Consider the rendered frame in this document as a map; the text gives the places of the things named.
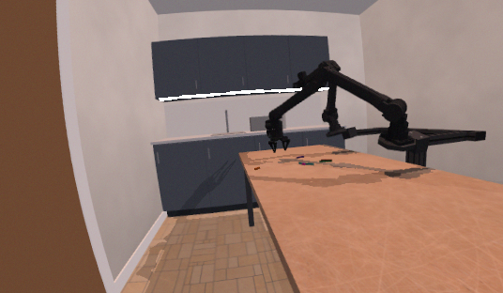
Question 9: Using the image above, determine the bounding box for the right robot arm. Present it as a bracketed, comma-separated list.
[297, 60, 344, 131]

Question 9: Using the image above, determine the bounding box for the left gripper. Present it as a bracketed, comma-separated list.
[268, 129, 290, 153]

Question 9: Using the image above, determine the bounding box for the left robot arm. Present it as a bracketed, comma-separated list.
[265, 66, 415, 146]

